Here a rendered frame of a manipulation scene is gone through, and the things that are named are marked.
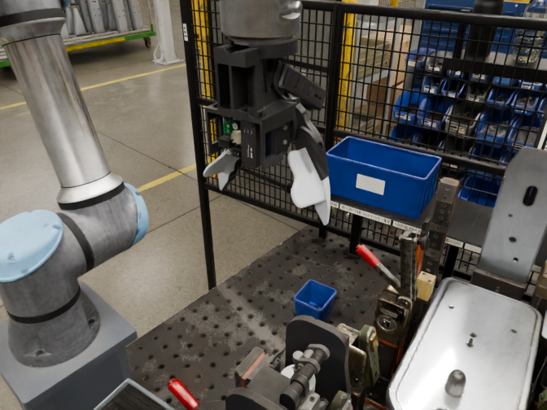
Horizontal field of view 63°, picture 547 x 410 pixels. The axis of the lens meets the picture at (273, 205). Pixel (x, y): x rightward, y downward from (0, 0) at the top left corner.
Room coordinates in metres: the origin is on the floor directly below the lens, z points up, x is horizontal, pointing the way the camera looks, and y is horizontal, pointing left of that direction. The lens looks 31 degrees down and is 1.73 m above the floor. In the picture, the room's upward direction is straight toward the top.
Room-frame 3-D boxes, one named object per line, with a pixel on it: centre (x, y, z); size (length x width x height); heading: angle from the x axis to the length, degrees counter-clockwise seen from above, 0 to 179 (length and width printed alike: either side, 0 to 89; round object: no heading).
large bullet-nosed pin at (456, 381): (0.53, -0.34, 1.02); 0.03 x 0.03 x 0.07
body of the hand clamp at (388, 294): (0.73, -0.27, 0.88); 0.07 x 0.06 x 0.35; 57
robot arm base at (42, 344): (0.57, 0.40, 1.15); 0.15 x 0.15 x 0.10
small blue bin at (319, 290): (1.01, -0.13, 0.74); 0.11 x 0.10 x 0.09; 147
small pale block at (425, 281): (0.77, -0.34, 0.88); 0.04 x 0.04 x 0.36; 57
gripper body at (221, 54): (0.45, 0.02, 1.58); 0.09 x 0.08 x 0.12; 147
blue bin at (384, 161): (1.21, -0.33, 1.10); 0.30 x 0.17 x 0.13; 57
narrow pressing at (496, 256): (0.85, -0.56, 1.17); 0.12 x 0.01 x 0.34; 57
